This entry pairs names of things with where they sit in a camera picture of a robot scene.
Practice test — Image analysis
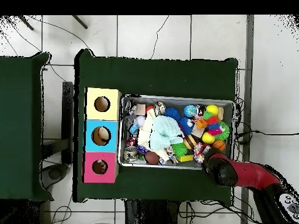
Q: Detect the blue spiky ball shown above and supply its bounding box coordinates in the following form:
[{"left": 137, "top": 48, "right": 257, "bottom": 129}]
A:
[{"left": 163, "top": 107, "right": 182, "bottom": 123}]

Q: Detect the yellow tennis ball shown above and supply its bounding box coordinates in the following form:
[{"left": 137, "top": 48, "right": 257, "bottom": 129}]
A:
[{"left": 201, "top": 131, "right": 215, "bottom": 145}]

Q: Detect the cream knitted cloth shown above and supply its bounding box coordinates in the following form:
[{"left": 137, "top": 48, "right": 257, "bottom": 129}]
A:
[{"left": 137, "top": 108, "right": 170, "bottom": 162}]

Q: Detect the dark green tablecloth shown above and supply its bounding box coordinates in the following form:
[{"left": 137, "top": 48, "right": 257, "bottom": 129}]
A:
[
  {"left": 0, "top": 51, "right": 54, "bottom": 202},
  {"left": 72, "top": 48, "right": 239, "bottom": 206}
]

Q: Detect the blue spiky toy with eyes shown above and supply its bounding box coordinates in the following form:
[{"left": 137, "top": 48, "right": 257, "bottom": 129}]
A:
[{"left": 179, "top": 117, "right": 194, "bottom": 136}]

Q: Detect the black upright panel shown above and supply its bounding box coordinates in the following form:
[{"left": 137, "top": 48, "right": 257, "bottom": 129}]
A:
[{"left": 61, "top": 81, "right": 74, "bottom": 164}]

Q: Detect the globe print ball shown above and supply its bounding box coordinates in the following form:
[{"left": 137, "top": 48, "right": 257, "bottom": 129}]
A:
[{"left": 183, "top": 104, "right": 197, "bottom": 118}]

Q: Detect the mint green knitted cloth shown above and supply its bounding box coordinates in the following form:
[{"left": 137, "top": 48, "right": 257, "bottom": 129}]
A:
[{"left": 149, "top": 115, "right": 185, "bottom": 151}]

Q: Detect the shallow wire mesh bin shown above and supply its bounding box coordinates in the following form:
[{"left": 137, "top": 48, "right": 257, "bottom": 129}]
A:
[{"left": 117, "top": 94, "right": 235, "bottom": 170}]

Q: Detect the wooden toy burger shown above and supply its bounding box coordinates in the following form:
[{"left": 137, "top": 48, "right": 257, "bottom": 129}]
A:
[{"left": 183, "top": 134, "right": 198, "bottom": 150}]

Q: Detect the brown toy football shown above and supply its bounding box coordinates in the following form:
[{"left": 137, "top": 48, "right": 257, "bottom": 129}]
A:
[{"left": 144, "top": 151, "right": 161, "bottom": 165}]

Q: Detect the grey stand base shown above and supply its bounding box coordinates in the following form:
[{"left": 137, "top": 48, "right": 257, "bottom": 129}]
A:
[{"left": 41, "top": 163, "right": 69, "bottom": 190}]

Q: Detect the thin black cable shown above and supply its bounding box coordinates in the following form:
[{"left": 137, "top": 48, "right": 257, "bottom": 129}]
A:
[
  {"left": 237, "top": 129, "right": 299, "bottom": 137},
  {"left": 150, "top": 15, "right": 169, "bottom": 60}
]

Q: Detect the black stand leg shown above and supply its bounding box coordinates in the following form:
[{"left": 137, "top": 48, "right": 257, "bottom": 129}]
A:
[
  {"left": 72, "top": 15, "right": 88, "bottom": 30},
  {"left": 18, "top": 15, "right": 34, "bottom": 31}
]

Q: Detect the wooden box with three holes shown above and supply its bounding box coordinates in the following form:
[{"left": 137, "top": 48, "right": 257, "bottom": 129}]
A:
[{"left": 81, "top": 86, "right": 123, "bottom": 184}]

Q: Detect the small orange basketball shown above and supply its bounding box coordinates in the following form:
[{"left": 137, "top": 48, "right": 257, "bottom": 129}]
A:
[{"left": 211, "top": 139, "right": 227, "bottom": 152}]

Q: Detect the polka dot patterned cloth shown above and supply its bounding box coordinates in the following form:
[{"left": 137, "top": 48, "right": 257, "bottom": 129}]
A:
[{"left": 192, "top": 142, "right": 211, "bottom": 163}]

